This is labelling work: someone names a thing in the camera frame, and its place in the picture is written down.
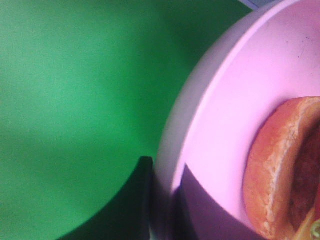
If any green table cloth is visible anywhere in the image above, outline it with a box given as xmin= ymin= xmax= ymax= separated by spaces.
xmin=0 ymin=0 xmax=251 ymax=240

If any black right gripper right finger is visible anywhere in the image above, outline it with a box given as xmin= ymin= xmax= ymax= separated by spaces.
xmin=171 ymin=166 xmax=263 ymax=240

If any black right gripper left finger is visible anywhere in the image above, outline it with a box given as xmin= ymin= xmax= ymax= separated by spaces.
xmin=60 ymin=156 xmax=153 ymax=240

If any pink round plate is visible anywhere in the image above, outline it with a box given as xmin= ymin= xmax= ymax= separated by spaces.
xmin=151 ymin=0 xmax=320 ymax=240

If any burger with orange bun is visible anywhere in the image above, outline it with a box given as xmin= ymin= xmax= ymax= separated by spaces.
xmin=243 ymin=96 xmax=320 ymax=240

